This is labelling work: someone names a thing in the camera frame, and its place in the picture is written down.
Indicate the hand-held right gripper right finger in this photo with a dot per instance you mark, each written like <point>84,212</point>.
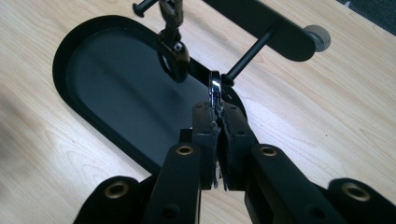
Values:
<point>238,124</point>

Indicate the black oval metal tray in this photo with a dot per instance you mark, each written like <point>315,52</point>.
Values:
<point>118,93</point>

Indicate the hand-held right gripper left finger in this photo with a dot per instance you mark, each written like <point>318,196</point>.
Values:
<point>202,124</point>

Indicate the black metal stand with rods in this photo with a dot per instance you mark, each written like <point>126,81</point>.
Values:
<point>274,31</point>

